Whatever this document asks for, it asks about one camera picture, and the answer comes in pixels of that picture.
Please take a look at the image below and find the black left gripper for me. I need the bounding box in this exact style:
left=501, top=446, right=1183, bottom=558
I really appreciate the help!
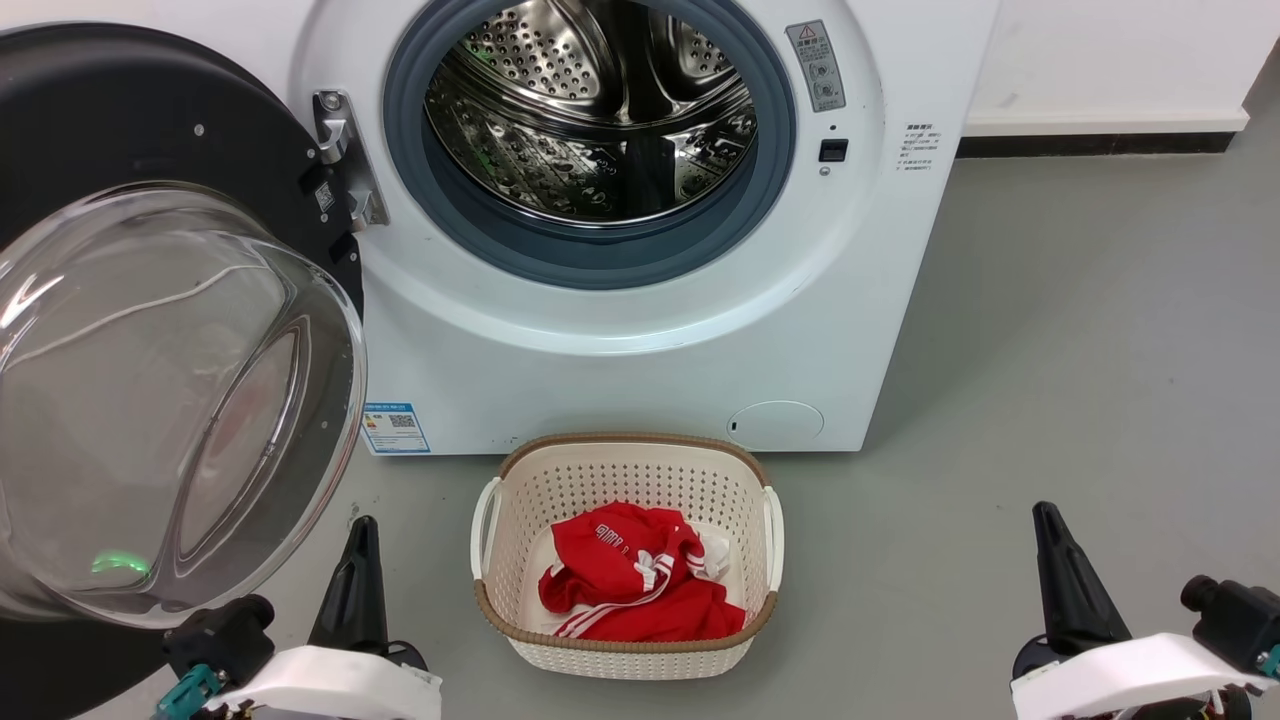
left=306, top=515, right=430, bottom=674

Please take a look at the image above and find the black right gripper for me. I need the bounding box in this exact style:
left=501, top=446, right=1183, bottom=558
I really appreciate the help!
left=1011, top=501, right=1133, bottom=685

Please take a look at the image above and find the black round glass washer door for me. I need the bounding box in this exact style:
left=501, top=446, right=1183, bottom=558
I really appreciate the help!
left=0, top=22, right=369, bottom=720

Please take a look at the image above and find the white front-load washing machine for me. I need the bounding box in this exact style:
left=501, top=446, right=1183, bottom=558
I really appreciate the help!
left=288, top=0, right=1002, bottom=457

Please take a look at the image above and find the metal door hinge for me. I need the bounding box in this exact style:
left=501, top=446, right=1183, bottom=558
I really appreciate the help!
left=312, top=89, right=390, bottom=232

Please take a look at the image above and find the cream perforated laundry basket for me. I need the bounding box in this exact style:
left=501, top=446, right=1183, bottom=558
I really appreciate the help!
left=470, top=431, right=786, bottom=682

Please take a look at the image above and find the blue energy label sticker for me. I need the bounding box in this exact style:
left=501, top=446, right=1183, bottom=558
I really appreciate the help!
left=361, top=402, right=432, bottom=456

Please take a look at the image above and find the red garment with white stripes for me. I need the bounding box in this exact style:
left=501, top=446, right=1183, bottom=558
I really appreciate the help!
left=537, top=502, right=748, bottom=643

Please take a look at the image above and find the round white filter cover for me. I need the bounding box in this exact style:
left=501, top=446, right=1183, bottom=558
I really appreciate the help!
left=727, top=401, right=826, bottom=450

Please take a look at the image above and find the white cloth in basket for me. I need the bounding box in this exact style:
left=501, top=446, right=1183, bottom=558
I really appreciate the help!
left=690, top=530, right=733, bottom=583

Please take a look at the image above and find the stainless steel washer drum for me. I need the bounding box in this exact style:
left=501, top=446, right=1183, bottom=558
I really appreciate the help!
left=424, top=0, right=759, bottom=229

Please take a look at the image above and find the grey warning sticker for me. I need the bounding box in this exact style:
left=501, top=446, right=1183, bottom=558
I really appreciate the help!
left=785, top=19, right=847, bottom=114

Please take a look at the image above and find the teal cable connector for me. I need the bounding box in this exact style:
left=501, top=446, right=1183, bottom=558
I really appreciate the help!
left=150, top=664, right=229, bottom=720

